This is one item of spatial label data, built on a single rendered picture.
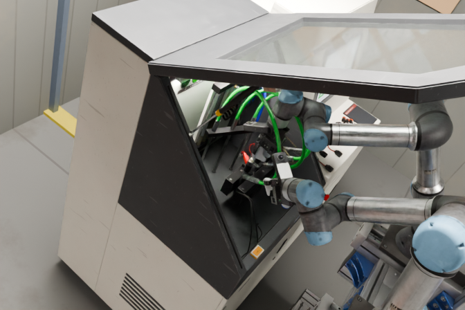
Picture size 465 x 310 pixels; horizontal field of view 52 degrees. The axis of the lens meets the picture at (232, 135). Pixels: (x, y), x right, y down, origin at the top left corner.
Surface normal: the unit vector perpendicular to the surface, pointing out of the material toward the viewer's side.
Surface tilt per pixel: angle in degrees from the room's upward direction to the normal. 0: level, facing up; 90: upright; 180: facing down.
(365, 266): 0
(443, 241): 84
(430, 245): 82
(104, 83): 90
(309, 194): 45
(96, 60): 90
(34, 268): 0
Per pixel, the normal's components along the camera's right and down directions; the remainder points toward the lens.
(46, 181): 0.31, -0.71
